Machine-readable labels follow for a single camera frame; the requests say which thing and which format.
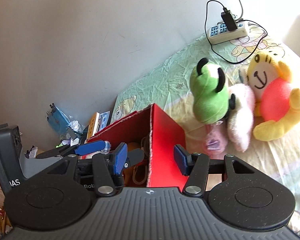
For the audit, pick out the black charger adapter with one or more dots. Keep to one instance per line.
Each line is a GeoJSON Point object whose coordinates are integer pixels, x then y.
{"type": "Point", "coordinates": [228, 20]}

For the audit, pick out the stack of books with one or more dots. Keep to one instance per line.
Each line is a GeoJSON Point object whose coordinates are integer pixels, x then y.
{"type": "Point", "coordinates": [97, 122]}

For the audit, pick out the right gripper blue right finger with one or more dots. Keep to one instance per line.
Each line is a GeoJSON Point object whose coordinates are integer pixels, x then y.
{"type": "Point", "coordinates": [183, 160]}

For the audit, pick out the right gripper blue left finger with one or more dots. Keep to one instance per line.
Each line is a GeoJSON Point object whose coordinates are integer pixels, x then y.
{"type": "Point", "coordinates": [118, 159]}

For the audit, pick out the green cartoon bed sheet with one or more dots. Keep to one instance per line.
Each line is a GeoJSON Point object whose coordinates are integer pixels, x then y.
{"type": "Point", "coordinates": [168, 86]}

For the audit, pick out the pink white plush toy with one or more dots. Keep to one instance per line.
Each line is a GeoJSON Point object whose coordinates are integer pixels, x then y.
{"type": "Point", "coordinates": [236, 127]}

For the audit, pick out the red cardboard box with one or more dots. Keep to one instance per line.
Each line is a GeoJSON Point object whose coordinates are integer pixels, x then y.
{"type": "Point", "coordinates": [164, 133]}

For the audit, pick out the blue plastic package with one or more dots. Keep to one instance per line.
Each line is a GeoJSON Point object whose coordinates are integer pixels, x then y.
{"type": "Point", "coordinates": [65, 128]}

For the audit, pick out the green plush toy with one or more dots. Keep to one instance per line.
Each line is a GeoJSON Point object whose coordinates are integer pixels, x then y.
{"type": "Point", "coordinates": [209, 87]}

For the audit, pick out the yellow tiger plush toy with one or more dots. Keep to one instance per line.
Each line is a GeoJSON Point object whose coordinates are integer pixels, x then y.
{"type": "Point", "coordinates": [277, 101]}

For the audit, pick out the white power strip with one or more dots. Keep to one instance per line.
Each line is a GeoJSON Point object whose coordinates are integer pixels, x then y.
{"type": "Point", "coordinates": [219, 33]}

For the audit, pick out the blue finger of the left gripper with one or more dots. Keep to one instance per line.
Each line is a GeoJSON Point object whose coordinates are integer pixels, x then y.
{"type": "Point", "coordinates": [92, 147]}
{"type": "Point", "coordinates": [134, 157]}

